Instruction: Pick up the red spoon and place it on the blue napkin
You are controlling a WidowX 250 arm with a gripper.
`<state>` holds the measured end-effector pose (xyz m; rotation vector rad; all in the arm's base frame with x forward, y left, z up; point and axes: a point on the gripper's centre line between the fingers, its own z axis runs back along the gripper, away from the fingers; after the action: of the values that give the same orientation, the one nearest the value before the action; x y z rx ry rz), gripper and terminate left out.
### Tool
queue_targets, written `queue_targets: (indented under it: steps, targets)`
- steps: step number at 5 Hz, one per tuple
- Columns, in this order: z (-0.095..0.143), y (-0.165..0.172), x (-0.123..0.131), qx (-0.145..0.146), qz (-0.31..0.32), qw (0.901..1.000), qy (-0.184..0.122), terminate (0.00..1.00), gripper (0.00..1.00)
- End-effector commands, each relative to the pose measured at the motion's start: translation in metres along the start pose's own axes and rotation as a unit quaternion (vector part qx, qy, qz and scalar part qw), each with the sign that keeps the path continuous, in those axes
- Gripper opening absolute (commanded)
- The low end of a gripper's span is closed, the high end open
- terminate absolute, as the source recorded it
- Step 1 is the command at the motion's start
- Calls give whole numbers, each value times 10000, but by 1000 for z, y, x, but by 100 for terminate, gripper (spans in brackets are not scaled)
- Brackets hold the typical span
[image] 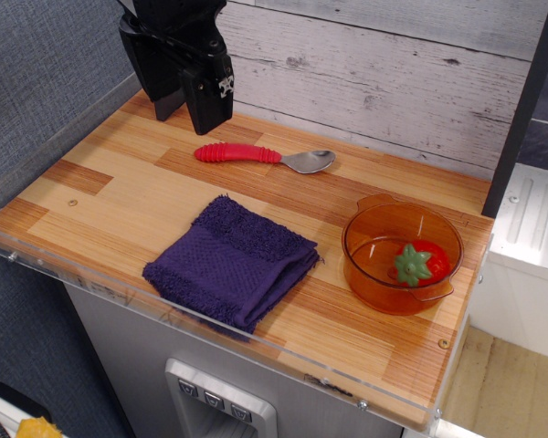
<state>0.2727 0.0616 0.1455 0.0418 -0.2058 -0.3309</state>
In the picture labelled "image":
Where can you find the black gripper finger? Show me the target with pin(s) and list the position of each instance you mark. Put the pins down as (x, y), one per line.
(209, 92)
(166, 106)

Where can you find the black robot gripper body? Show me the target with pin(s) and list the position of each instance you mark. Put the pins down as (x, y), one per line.
(166, 40)

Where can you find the red handled metal spoon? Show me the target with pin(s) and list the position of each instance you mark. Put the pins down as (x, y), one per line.
(307, 162)

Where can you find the purple folded cloth napkin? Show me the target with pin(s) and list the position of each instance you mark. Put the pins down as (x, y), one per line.
(232, 265)

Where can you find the clear acrylic left guard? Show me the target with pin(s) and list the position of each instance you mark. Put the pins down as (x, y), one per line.
(35, 163)

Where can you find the clear acrylic guard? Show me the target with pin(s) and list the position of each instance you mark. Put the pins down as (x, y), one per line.
(319, 333)
(35, 163)

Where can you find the clear acrylic front guard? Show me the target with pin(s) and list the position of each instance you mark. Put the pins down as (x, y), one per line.
(319, 333)

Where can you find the grey toy fridge cabinet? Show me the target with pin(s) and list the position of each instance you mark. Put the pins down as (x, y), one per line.
(133, 350)

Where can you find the orange transparent plastic pot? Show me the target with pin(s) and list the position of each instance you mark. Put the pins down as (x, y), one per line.
(370, 241)

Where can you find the red toy strawberry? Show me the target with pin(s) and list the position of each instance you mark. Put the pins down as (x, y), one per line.
(421, 263)

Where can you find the silver dispenser button panel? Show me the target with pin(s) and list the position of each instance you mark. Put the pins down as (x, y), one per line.
(209, 407)

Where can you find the yellow object at corner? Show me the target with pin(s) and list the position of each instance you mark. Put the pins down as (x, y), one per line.
(38, 428)

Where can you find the white toy sink drainboard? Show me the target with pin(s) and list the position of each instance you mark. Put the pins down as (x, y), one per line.
(520, 230)

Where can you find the black right vertical post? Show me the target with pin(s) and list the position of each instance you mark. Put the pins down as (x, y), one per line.
(531, 91)

